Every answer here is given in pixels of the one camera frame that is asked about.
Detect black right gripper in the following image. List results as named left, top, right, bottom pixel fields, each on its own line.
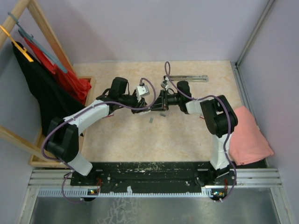
left=149, top=90, right=182, bottom=112

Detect large black chrome stapler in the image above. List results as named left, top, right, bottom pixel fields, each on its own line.
left=169, top=75, right=209, bottom=82

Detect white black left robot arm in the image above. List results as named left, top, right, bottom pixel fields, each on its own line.
left=41, top=77, right=150, bottom=185

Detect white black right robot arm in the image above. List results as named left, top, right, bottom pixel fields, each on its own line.
left=150, top=81, right=238, bottom=185

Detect red hanging garment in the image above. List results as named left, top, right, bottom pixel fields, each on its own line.
left=23, top=37, right=92, bottom=105

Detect black hanging garment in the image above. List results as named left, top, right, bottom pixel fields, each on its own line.
left=12, top=45, right=85, bottom=136

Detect pink folded cloth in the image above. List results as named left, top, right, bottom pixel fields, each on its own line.
left=229, top=106, right=274, bottom=166

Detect yellow clothes hanger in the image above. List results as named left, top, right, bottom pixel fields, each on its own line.
left=0, top=26, right=34, bottom=63

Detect teal clothes hanger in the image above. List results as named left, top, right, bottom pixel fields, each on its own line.
left=7, top=12, right=68, bottom=74

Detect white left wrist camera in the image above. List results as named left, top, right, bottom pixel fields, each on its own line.
left=136, top=85, right=150, bottom=98

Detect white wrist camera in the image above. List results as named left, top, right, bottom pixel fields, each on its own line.
left=160, top=80, right=169, bottom=91
left=136, top=85, right=150, bottom=98

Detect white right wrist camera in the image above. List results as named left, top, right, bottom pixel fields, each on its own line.
left=160, top=80, right=169, bottom=91

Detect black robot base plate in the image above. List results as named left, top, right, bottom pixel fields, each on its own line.
left=71, top=161, right=235, bottom=194

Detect aluminium rail frame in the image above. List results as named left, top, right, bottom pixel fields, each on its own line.
left=17, top=166, right=292, bottom=224

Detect wooden clothes rack frame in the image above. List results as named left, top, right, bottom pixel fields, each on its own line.
left=0, top=0, right=85, bottom=168

